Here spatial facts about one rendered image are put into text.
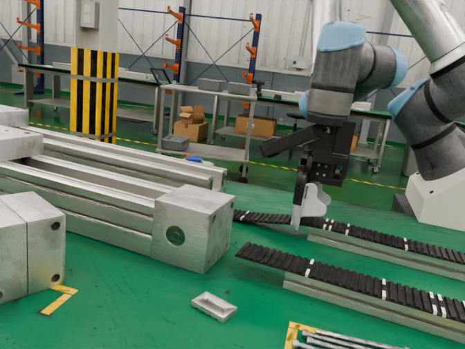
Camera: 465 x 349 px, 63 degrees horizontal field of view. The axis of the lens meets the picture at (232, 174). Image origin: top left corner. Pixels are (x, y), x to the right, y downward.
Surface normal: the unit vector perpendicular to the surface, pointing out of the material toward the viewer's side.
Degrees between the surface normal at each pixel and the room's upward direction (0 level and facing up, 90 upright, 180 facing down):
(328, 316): 0
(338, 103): 90
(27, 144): 90
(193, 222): 90
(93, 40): 90
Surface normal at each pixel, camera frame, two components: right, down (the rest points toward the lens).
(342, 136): -0.36, 0.20
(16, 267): 0.73, 0.26
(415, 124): -0.60, 0.48
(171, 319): 0.12, -0.96
